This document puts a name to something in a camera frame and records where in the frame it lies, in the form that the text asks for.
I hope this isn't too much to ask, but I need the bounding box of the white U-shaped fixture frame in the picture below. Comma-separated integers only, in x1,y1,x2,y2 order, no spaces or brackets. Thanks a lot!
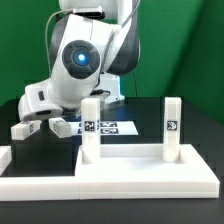
0,143,221,202

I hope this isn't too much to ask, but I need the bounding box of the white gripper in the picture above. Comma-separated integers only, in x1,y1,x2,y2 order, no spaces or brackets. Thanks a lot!
18,81,63,121

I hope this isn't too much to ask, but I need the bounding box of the white desk tabletop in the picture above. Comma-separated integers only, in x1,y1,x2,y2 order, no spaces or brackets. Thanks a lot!
75,144,220,198

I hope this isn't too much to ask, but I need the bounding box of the white cable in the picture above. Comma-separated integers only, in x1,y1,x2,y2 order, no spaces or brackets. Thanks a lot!
44,9,73,76

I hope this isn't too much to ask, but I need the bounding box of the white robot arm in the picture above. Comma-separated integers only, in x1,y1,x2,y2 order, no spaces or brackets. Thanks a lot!
18,0,141,121

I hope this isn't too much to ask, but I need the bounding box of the sheet of fiducial markers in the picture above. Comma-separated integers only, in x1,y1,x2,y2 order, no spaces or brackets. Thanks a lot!
70,121,138,135

